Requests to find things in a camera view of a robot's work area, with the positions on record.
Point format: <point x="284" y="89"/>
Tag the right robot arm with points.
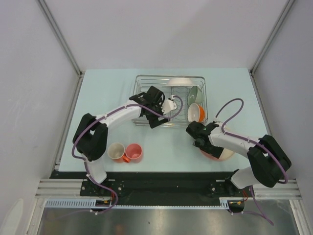
<point x="268" y="163"/>

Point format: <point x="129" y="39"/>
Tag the cream cup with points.
<point x="116" y="151"/>

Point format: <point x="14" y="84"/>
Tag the aluminium front rail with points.
<point x="70" y="188"/>

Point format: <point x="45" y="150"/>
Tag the left aluminium frame post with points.
<point x="59" y="35"/>

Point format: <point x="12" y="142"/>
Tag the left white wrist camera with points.
<point x="168" y="105"/>

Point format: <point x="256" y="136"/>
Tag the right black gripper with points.
<point x="214" y="151"/>

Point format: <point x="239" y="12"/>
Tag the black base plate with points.
<point x="203" y="183"/>

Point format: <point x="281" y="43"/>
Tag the metal wire dish rack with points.
<point x="180" y="91"/>

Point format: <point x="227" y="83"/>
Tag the pink and cream plate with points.
<point x="224" y="154"/>

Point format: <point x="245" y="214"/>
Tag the right aluminium frame post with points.
<point x="275" y="30"/>

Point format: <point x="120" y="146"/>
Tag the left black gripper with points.
<point x="153" y="121"/>

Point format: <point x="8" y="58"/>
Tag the white slotted cable duct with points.
<point x="99" y="204"/>

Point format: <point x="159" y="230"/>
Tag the pink cup orange handle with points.
<point x="133" y="153"/>

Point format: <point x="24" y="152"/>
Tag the green bowl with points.
<point x="195" y="96"/>

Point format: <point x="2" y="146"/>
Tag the aluminium frame post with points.
<point x="59" y="35"/>
<point x="275" y="30"/>

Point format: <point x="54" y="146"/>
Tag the white fluted plate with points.
<point x="179" y="82"/>

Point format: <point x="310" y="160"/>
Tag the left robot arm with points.
<point x="91" y="136"/>

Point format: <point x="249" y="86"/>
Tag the white and orange bowl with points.
<point x="195" y="113"/>

